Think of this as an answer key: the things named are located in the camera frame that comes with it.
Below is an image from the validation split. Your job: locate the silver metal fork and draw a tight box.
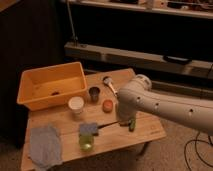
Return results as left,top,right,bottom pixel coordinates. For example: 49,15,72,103
98,122,130,129

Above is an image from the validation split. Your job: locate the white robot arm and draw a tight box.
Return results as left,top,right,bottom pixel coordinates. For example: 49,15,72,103
116,74,213,136

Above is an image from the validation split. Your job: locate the dark metal cup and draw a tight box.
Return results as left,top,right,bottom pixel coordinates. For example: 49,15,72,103
89,87,100,102

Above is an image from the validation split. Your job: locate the green plastic cup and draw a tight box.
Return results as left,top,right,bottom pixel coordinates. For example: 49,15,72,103
79,134,94,151

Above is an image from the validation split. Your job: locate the wooden table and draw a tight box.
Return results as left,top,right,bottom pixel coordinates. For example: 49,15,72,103
21,69,166,171

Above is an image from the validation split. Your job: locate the blue sponge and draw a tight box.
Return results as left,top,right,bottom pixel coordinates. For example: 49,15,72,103
79,123,98,136

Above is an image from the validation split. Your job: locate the green pepper toy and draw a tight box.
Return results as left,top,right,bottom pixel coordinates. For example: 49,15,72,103
129,118,136,132

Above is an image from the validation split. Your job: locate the yellow plastic bin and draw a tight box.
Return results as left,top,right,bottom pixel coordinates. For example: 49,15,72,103
17,62,87,111

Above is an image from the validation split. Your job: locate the black remote on shelf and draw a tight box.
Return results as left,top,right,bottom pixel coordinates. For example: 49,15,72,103
163,55,192,65

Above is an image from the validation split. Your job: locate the grey blue cloth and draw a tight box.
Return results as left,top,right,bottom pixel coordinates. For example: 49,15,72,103
29,125,62,171

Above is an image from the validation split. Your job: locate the grey lower shelf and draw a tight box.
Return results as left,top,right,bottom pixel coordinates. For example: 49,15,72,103
64,42,213,80

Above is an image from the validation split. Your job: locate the upper shelf with clutter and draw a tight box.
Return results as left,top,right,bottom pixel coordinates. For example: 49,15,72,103
60,0,213,19

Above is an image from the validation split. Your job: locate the white handled dish brush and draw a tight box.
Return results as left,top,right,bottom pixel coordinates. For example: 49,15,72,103
103,76,117,96

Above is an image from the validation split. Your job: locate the black cable on floor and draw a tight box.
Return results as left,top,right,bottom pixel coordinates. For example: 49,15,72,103
183,131,213,171

